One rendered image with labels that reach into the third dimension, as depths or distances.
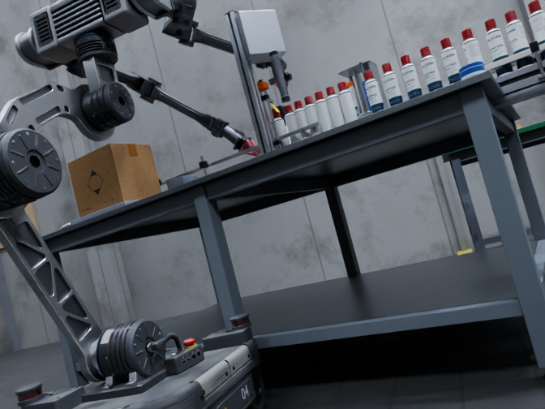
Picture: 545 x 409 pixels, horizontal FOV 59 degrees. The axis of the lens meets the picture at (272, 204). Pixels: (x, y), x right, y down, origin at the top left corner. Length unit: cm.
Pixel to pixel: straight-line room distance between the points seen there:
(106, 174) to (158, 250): 336
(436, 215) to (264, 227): 166
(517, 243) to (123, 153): 158
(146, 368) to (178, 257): 396
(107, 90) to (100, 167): 59
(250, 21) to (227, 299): 111
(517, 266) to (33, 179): 126
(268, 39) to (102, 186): 95
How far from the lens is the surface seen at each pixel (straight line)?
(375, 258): 465
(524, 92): 182
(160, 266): 552
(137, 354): 145
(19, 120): 156
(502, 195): 143
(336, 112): 200
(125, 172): 220
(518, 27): 190
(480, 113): 144
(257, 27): 211
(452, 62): 190
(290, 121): 209
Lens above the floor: 55
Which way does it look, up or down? 4 degrees up
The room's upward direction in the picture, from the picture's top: 15 degrees counter-clockwise
